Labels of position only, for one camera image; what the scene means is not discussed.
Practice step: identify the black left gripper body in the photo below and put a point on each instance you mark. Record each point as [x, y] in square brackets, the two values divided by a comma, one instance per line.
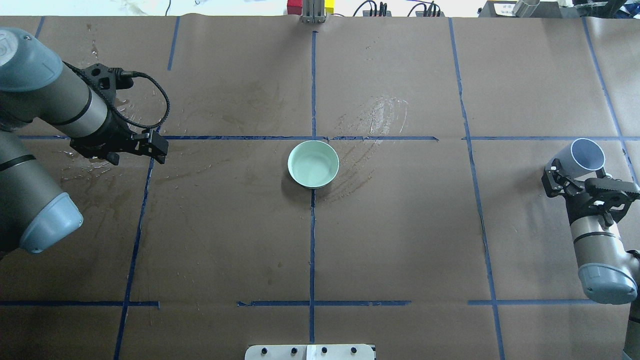
[111, 139]

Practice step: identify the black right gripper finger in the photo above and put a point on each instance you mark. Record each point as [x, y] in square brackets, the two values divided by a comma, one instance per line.
[601, 173]
[556, 182]

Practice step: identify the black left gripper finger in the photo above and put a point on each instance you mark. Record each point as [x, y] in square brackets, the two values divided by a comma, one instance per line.
[113, 158]
[151, 144]

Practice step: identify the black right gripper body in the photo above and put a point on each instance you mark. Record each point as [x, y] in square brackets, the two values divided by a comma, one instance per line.
[576, 204]

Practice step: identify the blue-grey plastic cup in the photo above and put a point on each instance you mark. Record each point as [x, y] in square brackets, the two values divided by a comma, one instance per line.
[581, 157]

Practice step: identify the mint green bowl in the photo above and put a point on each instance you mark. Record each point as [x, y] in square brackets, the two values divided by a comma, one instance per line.
[313, 164]

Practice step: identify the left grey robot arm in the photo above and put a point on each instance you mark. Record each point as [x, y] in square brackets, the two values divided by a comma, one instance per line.
[42, 96]

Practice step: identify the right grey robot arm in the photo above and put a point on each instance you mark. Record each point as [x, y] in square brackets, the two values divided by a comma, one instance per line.
[608, 273]

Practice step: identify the steel metal cup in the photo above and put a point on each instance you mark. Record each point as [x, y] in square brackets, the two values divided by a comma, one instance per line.
[525, 8]

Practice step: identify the black power strip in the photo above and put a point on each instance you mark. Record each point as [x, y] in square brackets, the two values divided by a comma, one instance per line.
[399, 9]

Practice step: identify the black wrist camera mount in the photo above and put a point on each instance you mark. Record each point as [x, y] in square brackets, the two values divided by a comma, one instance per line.
[109, 80]

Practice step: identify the aluminium frame post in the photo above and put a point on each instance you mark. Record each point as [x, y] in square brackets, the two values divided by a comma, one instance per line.
[313, 11]

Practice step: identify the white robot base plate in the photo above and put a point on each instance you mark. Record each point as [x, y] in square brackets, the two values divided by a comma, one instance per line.
[356, 351]

